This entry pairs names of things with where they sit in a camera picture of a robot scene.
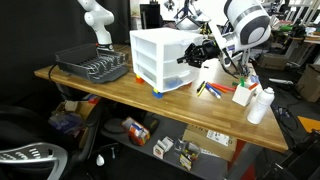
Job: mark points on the white spray bottle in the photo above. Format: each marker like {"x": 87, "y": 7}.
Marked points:
{"x": 260, "y": 106}

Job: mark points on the orange marker in holder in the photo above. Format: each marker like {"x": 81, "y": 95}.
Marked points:
{"x": 253, "y": 86}

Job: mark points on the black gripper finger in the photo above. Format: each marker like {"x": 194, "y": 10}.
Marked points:
{"x": 190, "y": 49}
{"x": 186, "y": 60}

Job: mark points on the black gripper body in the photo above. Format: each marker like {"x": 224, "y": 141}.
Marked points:
{"x": 208, "y": 53}

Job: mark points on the orange cabinet riser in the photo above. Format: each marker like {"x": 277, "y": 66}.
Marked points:
{"x": 139, "y": 79}

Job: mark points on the open box of clutter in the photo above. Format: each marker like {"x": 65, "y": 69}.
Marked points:
{"x": 68, "y": 116}

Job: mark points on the blue marker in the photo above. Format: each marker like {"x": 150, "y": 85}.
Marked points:
{"x": 212, "y": 91}

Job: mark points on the black marker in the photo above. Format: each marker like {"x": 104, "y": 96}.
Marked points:
{"x": 200, "y": 86}

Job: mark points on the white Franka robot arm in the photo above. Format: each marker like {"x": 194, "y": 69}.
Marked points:
{"x": 248, "y": 23}

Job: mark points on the blue cabinet riser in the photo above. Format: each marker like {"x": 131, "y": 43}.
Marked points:
{"x": 157, "y": 94}

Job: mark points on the grey mesh office chair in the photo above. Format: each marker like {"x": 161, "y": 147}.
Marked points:
{"x": 33, "y": 146}

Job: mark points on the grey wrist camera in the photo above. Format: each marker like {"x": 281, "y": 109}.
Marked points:
{"x": 226, "y": 55}

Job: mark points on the white bottom cabinet drawer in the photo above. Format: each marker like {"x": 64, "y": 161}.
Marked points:
{"x": 178, "y": 81}

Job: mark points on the black dish rack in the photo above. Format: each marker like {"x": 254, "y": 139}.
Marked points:
{"x": 91, "y": 63}

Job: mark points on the clear container with bits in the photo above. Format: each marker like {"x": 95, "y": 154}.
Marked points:
{"x": 188, "y": 154}

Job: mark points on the colourful small box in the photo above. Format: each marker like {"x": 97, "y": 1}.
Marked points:
{"x": 136, "y": 131}

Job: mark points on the yellow marker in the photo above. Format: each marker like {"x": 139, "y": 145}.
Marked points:
{"x": 201, "y": 91}

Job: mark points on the black computer monitor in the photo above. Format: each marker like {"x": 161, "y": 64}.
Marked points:
{"x": 151, "y": 15}

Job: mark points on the green capped white marker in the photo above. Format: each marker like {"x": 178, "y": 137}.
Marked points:
{"x": 234, "y": 83}

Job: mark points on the brown cardboard box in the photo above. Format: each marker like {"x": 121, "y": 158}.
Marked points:
{"x": 310, "y": 83}

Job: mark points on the white square pen holder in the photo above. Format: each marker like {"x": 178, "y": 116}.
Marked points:
{"x": 244, "y": 95}

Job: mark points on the green marker in holder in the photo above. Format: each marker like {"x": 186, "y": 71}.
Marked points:
{"x": 242, "y": 82}

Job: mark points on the small white open box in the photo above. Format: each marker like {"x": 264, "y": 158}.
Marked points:
{"x": 162, "y": 147}

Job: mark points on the white cabinet drawer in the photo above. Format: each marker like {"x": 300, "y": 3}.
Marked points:
{"x": 178, "y": 81}
{"x": 181, "y": 46}
{"x": 176, "y": 66}

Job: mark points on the flat cardboard box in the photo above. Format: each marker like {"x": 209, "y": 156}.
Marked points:
{"x": 210, "y": 141}

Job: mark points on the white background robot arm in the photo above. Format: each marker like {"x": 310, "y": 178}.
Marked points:
{"x": 98, "y": 23}

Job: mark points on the small white drawer cabinet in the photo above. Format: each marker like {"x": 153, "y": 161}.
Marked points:
{"x": 151, "y": 56}

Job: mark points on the white top cabinet drawer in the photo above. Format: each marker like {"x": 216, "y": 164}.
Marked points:
{"x": 181, "y": 46}

